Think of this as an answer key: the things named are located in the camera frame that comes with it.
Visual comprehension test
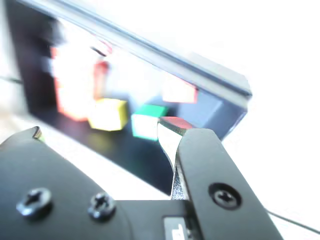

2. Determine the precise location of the narrow red block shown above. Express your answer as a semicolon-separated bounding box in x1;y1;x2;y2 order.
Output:
93;60;111;101

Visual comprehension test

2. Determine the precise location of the large red block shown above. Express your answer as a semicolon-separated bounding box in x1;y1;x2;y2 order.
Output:
50;46;96;122

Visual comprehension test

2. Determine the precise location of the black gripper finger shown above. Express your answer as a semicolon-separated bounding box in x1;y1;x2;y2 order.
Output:
156;116;285;240
0;126;122;240

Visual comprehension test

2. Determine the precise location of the yellow cube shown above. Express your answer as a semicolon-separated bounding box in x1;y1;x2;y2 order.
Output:
87;97;129;132

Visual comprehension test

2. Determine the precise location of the black box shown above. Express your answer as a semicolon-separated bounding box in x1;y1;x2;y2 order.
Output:
4;0;253;197

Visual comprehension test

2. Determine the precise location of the green cube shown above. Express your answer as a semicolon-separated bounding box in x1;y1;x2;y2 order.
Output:
130;104;169;141

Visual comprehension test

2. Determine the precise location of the small red piece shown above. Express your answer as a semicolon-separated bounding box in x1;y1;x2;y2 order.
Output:
90;38;113;56

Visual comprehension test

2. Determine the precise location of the thin black cable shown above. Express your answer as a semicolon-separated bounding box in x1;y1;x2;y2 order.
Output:
264;209;320;233

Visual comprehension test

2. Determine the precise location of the red cube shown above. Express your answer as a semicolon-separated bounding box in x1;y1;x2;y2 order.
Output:
159;115;194;130
161;76;199;105

